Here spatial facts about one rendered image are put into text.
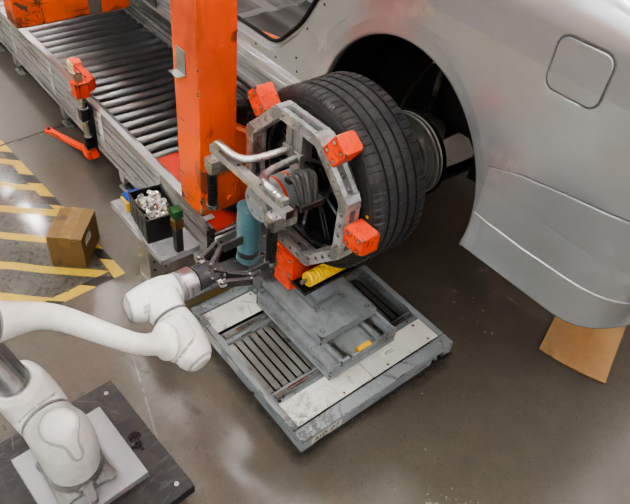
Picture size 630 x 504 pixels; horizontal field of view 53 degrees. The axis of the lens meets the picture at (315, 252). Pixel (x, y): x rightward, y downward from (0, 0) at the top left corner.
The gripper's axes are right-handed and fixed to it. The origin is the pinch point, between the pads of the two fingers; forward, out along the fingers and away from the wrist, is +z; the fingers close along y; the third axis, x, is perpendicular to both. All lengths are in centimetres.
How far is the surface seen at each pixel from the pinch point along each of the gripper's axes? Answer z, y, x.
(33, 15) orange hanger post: 25, -247, -24
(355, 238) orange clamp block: 27.7, 15.6, 4.3
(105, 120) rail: 23, -160, -45
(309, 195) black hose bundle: 17.9, 3.2, 16.9
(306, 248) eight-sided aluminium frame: 31.9, -10.7, -22.3
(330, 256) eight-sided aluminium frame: 27.4, 6.3, -10.6
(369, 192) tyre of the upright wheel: 36.0, 10.5, 15.4
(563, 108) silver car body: 67, 45, 53
